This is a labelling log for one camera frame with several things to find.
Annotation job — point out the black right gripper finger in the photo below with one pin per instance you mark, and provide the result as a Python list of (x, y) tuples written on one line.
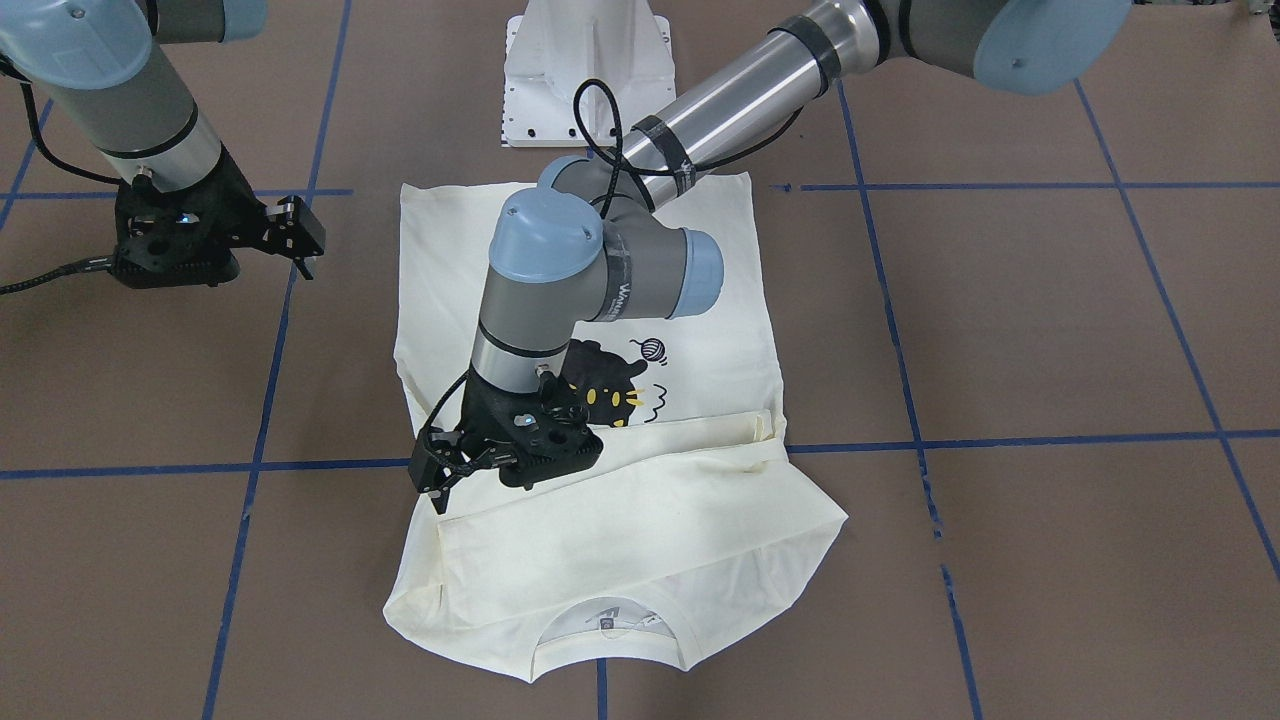
[(305, 267)]

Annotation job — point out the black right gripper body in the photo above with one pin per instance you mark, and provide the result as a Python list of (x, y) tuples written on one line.
[(232, 203)]

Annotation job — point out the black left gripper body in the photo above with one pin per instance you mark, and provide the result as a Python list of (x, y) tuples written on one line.
[(478, 420)]

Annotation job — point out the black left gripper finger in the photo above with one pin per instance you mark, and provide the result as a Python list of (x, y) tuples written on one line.
[(439, 499)]

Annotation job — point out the cream long-sleeve cat shirt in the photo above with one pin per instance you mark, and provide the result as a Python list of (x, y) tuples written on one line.
[(691, 531)]

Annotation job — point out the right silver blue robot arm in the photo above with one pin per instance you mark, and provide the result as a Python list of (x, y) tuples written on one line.
[(104, 63)]

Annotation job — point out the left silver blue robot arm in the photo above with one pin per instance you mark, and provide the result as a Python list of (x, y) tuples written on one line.
[(495, 279)]

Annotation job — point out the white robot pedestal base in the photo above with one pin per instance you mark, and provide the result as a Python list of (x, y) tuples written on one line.
[(556, 45)]

